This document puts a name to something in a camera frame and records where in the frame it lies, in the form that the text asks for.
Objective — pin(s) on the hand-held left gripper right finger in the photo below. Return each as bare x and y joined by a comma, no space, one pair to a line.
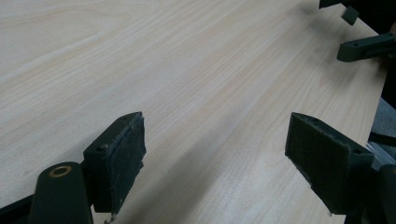
323,158

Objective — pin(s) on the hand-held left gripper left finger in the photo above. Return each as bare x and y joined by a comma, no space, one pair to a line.
118,161

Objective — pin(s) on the aluminium table frame rail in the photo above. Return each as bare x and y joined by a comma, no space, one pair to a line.
381,154

